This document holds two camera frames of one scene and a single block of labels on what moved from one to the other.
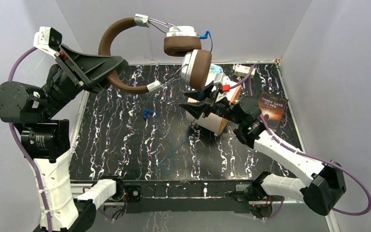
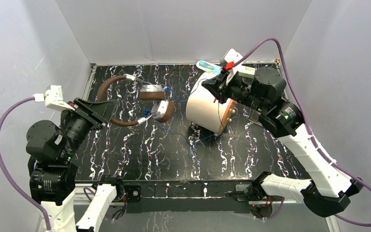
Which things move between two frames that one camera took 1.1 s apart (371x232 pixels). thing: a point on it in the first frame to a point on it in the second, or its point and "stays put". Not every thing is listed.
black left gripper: (69, 66) to (87, 112)
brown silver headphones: (195, 68) to (162, 108)
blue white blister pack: (214, 69) stays put
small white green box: (243, 71) stays put
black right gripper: (197, 109) to (213, 84)
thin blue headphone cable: (149, 114) to (185, 100)
